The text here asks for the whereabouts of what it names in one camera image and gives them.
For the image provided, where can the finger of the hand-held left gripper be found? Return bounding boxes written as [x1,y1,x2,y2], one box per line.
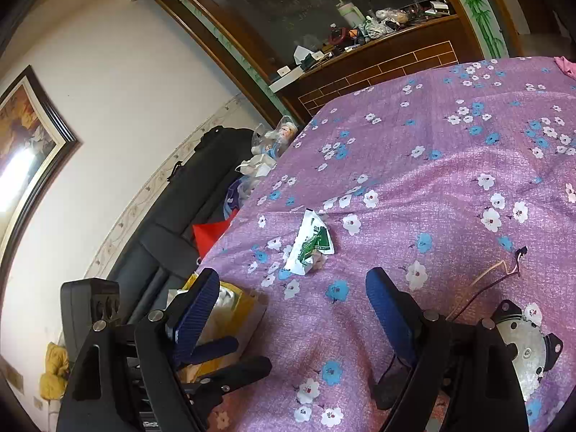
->
[182,336,239,367]
[180,355,274,410]

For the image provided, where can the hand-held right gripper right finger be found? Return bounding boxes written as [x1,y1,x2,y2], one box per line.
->
[365,267,530,432]

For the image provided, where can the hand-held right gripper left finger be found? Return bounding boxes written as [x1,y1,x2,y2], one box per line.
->
[56,269,221,432]

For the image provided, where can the yellow cardboard box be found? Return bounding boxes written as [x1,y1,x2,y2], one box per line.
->
[168,274,266,379]

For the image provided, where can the green and white packet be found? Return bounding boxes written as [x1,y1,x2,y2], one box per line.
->
[283,208,336,277]

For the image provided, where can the mustard yellow cloth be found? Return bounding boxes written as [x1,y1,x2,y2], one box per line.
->
[40,342,70,401]

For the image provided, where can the red bag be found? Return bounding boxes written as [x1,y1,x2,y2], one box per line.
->
[193,209,239,259]

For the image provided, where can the black sofa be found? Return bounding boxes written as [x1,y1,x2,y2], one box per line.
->
[108,126,257,325]

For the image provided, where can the silver disc motor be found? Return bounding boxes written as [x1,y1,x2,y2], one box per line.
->
[490,299,563,403]

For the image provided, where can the purple floral bedspread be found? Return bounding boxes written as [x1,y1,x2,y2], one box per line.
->
[198,56,576,432]

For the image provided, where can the doll in plastic wrap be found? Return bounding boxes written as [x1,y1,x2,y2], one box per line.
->
[222,116,300,217]

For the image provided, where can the wooden headboard shelf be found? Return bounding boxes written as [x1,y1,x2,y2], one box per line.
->
[134,0,484,124]

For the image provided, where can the pile of small shelf items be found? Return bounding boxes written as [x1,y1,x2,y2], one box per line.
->
[270,0,453,86]

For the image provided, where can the bamboo painted panel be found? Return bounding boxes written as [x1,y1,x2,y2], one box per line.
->
[438,0,507,59]

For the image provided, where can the thin motor wires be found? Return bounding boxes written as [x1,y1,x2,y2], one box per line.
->
[450,247,528,320]

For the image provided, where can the framed wall picture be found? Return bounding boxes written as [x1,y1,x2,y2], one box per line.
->
[0,65,82,280]

